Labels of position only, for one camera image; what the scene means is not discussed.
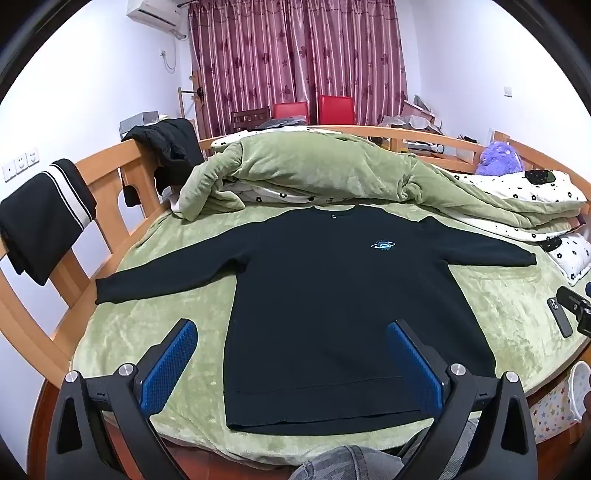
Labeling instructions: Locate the pink floral curtain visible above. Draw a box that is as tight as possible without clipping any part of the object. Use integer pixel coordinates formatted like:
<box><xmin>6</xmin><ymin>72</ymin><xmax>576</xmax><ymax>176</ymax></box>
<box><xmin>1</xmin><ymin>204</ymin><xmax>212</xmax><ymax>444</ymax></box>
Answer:
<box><xmin>188</xmin><ymin>0</ymin><xmax>409</xmax><ymax>137</ymax></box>

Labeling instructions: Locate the white air conditioner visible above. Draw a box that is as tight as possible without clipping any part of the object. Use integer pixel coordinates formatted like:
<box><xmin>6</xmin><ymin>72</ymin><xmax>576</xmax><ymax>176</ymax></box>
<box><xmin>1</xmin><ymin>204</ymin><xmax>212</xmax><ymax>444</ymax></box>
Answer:
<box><xmin>127</xmin><ymin>0</ymin><xmax>178</xmax><ymax>26</ymax></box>

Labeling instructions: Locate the white pillow with black flowers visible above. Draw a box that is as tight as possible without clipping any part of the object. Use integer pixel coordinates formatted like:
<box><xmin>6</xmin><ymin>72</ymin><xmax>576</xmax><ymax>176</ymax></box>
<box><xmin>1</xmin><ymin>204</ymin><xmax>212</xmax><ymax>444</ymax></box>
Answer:
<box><xmin>549</xmin><ymin>233</ymin><xmax>591</xmax><ymax>284</ymax></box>

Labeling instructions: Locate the dark wooden chair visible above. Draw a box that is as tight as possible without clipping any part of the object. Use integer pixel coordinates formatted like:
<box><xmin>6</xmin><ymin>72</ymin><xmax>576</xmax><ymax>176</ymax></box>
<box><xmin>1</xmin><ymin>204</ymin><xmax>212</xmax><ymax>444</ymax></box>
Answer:
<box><xmin>231</xmin><ymin>107</ymin><xmax>271</xmax><ymax>132</ymax></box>

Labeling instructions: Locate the grey box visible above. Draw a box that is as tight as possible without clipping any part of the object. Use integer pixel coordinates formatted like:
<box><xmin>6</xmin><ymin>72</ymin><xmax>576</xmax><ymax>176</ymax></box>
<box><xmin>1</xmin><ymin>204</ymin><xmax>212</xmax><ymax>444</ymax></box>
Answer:
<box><xmin>119</xmin><ymin>112</ymin><xmax>161</xmax><ymax>136</ymax></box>

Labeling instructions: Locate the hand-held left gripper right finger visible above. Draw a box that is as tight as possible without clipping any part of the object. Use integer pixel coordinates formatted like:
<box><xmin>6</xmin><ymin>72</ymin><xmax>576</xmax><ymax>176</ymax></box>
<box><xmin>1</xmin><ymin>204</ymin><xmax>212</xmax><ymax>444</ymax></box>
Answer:
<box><xmin>387</xmin><ymin>320</ymin><xmax>540</xmax><ymax>480</ymax></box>

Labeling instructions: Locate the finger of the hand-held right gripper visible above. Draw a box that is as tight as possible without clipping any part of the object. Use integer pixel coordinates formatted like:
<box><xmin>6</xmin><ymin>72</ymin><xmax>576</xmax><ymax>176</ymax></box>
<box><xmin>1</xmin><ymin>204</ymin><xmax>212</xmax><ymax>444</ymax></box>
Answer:
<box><xmin>556</xmin><ymin>286</ymin><xmax>591</xmax><ymax>337</ymax></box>

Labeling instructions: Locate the star printed cloth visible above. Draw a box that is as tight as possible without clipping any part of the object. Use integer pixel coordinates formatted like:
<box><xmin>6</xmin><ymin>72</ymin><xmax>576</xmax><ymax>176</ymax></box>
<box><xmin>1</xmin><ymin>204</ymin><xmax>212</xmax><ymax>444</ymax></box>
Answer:
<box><xmin>529</xmin><ymin>383</ymin><xmax>583</xmax><ymax>445</ymax></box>

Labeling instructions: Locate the person's grey camouflage trouser leg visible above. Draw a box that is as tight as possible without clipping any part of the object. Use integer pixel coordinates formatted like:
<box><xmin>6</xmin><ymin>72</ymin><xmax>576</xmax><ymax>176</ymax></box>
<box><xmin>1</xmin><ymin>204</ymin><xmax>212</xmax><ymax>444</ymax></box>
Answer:
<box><xmin>293</xmin><ymin>445</ymin><xmax>407</xmax><ymax>480</ymax></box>

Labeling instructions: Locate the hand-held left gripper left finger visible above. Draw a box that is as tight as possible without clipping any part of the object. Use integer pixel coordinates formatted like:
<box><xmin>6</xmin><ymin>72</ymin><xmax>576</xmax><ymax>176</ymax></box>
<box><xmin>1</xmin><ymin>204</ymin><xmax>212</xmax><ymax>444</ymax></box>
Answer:
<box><xmin>45</xmin><ymin>318</ymin><xmax>199</xmax><ymax>480</ymax></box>

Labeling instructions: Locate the wooden bed frame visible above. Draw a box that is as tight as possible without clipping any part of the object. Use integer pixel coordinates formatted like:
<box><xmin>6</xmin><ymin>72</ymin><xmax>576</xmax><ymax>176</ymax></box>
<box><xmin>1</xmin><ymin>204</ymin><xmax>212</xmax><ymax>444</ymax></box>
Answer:
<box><xmin>0</xmin><ymin>124</ymin><xmax>591</xmax><ymax>480</ymax></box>

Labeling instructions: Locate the black sweater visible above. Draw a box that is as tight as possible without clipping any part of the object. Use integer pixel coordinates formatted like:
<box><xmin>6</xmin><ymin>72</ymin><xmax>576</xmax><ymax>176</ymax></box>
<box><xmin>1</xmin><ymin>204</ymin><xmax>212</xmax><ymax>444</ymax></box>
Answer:
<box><xmin>95</xmin><ymin>206</ymin><xmax>537</xmax><ymax>435</ymax></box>

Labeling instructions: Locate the red chair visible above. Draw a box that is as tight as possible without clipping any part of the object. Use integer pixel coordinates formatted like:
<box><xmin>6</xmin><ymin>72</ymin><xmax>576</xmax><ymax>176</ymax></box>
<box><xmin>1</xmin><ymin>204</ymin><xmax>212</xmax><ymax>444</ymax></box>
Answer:
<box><xmin>272</xmin><ymin>102</ymin><xmax>308</xmax><ymax>125</ymax></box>
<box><xmin>318</xmin><ymin>95</ymin><xmax>355</xmax><ymax>126</ymax></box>

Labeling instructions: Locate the green plush bed blanket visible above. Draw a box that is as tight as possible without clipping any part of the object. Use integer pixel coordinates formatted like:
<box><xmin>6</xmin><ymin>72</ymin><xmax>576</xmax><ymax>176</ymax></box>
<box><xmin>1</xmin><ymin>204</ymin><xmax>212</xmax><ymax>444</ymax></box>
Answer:
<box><xmin>69</xmin><ymin>203</ymin><xmax>591</xmax><ymax>467</ymax></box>

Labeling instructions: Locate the black jacket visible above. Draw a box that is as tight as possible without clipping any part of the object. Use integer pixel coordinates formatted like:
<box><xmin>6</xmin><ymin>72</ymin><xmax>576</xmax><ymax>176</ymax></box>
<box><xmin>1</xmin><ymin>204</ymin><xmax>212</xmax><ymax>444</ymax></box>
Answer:
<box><xmin>121</xmin><ymin>119</ymin><xmax>205</xmax><ymax>208</ymax></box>

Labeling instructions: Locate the black garment with white stripes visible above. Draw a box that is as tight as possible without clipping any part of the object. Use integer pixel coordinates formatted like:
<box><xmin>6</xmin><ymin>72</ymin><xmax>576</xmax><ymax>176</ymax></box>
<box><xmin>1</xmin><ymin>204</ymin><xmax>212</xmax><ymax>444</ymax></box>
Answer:
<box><xmin>0</xmin><ymin>158</ymin><xmax>98</xmax><ymax>287</ymax></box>

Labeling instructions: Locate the purple plush toy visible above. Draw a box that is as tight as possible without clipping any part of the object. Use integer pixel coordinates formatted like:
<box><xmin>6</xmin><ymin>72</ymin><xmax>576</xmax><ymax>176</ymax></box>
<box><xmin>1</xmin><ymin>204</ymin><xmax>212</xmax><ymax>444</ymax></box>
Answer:
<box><xmin>475</xmin><ymin>141</ymin><xmax>524</xmax><ymax>176</ymax></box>

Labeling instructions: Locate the white slipper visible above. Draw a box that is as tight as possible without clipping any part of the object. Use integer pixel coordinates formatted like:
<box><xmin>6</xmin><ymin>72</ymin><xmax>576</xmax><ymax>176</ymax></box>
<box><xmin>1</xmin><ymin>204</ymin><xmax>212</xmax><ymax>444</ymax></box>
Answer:
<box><xmin>568</xmin><ymin>361</ymin><xmax>591</xmax><ymax>423</ymax></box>

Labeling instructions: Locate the green quilt with flower lining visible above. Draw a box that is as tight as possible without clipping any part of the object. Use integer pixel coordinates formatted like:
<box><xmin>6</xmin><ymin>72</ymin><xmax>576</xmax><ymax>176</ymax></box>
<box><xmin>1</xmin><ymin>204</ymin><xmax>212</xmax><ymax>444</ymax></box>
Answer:
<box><xmin>173</xmin><ymin>130</ymin><xmax>588</xmax><ymax>241</ymax></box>

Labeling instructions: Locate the black smartphone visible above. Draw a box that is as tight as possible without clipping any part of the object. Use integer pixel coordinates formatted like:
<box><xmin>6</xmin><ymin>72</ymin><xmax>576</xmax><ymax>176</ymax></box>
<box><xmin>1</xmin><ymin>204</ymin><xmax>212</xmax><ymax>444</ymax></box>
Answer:
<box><xmin>547</xmin><ymin>296</ymin><xmax>573</xmax><ymax>339</ymax></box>

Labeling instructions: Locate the wooden coat rack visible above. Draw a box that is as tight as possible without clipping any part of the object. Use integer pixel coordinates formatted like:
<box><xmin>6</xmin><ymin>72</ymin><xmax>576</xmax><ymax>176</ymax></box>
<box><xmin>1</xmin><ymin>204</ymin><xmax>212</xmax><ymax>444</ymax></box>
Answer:
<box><xmin>178</xmin><ymin>69</ymin><xmax>207</xmax><ymax>134</ymax></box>

